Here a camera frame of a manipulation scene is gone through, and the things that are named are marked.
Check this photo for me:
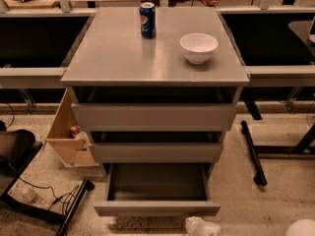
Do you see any yellowish white gripper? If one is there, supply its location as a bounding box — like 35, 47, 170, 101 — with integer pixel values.
185, 216, 221, 236

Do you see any blue Pepsi can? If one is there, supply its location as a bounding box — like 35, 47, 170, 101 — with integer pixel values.
139, 2, 157, 38

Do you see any grey metal rail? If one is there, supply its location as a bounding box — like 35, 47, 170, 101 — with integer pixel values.
0, 68, 66, 89
244, 65, 315, 88

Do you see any clear plastic cup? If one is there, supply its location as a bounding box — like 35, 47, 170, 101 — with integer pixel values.
22, 189, 38, 204

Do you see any grey bottom drawer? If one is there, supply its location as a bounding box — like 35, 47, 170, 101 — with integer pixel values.
94, 163, 221, 216

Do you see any dark bag on stand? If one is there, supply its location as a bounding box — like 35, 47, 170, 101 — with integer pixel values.
0, 122, 35, 175

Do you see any grey top drawer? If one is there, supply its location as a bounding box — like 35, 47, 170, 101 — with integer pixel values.
69, 87, 240, 132

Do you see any grey drawer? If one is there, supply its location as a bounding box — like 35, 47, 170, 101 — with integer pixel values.
90, 132, 222, 163
94, 163, 221, 216
69, 87, 240, 132

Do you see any cardboard box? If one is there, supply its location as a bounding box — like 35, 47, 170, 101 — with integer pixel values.
46, 91, 97, 167

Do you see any black stand foot right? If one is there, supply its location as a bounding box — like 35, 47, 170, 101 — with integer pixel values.
241, 121, 267, 187

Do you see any red snack packet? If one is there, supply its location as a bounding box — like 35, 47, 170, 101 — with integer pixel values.
70, 126, 81, 138

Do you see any grey metal rail left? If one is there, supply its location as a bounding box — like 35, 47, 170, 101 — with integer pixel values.
0, 68, 66, 89

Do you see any black stand frame left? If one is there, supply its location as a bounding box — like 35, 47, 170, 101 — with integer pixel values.
0, 142, 95, 236

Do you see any grey drawer cabinet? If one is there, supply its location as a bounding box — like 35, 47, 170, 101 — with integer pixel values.
60, 6, 251, 179

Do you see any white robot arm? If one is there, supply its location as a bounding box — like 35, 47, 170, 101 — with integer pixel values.
185, 216, 315, 236

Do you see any black cable on floor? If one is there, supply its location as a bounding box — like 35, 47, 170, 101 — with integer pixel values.
18, 176, 82, 216

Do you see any white ceramic bowl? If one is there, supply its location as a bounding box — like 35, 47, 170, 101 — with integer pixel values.
180, 32, 219, 64

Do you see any grey metal rail right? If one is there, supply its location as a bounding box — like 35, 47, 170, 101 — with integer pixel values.
244, 65, 315, 88

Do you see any grey middle drawer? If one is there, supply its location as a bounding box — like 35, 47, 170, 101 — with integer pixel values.
90, 132, 222, 163

